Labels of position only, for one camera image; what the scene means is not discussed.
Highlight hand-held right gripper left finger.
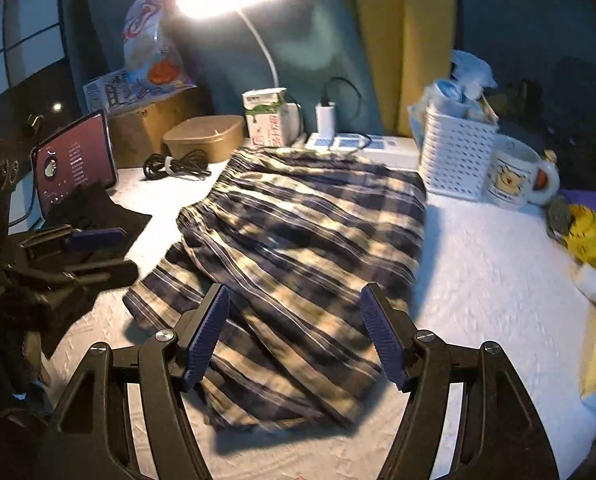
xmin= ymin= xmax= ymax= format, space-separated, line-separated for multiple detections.
xmin=43 ymin=282 xmax=231 ymax=480

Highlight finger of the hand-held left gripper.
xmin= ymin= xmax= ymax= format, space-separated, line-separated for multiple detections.
xmin=17 ymin=226 xmax=128 ymax=256
xmin=8 ymin=259 xmax=139 ymax=293

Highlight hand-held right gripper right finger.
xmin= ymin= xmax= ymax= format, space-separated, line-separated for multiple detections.
xmin=360 ymin=282 xmax=561 ymax=480

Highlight plaid pants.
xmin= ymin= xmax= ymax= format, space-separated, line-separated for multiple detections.
xmin=123 ymin=147 xmax=428 ymax=431

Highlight black tablet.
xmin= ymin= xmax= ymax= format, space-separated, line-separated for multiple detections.
xmin=30 ymin=109 xmax=119 ymax=221

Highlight cardboard box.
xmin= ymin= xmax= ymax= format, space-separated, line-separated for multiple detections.
xmin=107 ymin=87 xmax=214 ymax=168

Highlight white textured table cover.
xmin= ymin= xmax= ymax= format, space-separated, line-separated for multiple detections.
xmin=43 ymin=135 xmax=596 ymax=480

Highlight brown lidded container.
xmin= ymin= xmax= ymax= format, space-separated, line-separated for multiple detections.
xmin=162 ymin=115 xmax=245 ymax=163

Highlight blue printed flat pack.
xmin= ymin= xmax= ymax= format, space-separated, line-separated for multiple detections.
xmin=83 ymin=70 xmax=199 ymax=113

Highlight white power strip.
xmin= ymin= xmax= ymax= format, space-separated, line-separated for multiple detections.
xmin=305 ymin=132 xmax=420 ymax=167

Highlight white plastic basket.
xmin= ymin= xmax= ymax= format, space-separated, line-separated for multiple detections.
xmin=419 ymin=102 xmax=500 ymax=202

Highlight printed snack bag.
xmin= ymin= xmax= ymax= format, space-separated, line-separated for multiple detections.
xmin=123 ymin=0 xmax=196 ymax=93

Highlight white green milk carton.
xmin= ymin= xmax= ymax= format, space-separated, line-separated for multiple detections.
xmin=242 ymin=87 xmax=288 ymax=148

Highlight white cartoon mug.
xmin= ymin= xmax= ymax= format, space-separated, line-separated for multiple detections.
xmin=487 ymin=135 xmax=561 ymax=211

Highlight white charger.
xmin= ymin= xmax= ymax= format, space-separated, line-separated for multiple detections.
xmin=315 ymin=102 xmax=338 ymax=138

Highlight yellow plush toy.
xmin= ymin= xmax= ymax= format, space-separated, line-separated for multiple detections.
xmin=565 ymin=204 xmax=596 ymax=271

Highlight purple cloth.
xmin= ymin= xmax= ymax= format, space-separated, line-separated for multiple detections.
xmin=560 ymin=189 xmax=596 ymax=221

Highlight blue white roll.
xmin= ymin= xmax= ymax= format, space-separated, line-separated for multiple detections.
xmin=430 ymin=79 xmax=479 ymax=116

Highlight white plastic bag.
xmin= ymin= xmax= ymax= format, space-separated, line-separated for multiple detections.
xmin=450 ymin=50 xmax=499 ymax=88

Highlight yellow curtain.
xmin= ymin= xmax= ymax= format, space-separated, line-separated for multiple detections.
xmin=350 ymin=0 xmax=459 ymax=138

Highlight coiled black cable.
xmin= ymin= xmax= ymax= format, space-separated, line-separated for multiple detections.
xmin=143 ymin=150 xmax=213 ymax=181

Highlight black charger cable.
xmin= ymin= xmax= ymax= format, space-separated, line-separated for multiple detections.
xmin=320 ymin=77 xmax=364 ymax=126

